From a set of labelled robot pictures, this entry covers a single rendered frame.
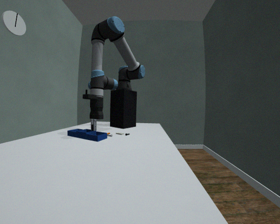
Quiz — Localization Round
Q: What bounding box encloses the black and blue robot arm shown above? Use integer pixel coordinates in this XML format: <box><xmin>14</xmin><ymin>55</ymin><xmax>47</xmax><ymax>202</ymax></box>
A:
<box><xmin>88</xmin><ymin>16</ymin><xmax>145</xmax><ymax>90</ymax></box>

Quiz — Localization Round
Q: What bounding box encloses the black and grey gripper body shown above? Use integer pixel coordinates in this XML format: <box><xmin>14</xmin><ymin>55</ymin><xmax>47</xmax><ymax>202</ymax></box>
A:
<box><xmin>83</xmin><ymin>89</ymin><xmax>104</xmax><ymax>119</ymax></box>

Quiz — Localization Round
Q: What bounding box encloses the blue rack of bins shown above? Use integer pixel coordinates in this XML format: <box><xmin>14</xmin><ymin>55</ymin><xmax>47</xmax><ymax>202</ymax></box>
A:
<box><xmin>67</xmin><ymin>129</ymin><xmax>107</xmax><ymax>142</ymax></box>

